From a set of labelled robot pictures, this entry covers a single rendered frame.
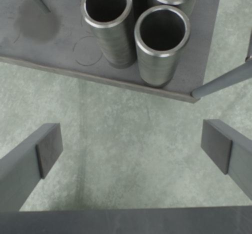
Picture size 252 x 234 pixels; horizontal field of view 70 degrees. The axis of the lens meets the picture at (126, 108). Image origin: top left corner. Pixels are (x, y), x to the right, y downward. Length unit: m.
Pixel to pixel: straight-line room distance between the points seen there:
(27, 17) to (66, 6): 0.18
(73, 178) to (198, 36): 0.84
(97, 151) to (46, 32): 0.58
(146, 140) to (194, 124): 0.25
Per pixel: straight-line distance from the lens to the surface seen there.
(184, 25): 0.46
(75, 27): 0.83
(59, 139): 0.16
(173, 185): 0.95
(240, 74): 0.45
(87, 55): 0.76
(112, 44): 0.53
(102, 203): 0.99
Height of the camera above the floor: 0.91
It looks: 79 degrees down
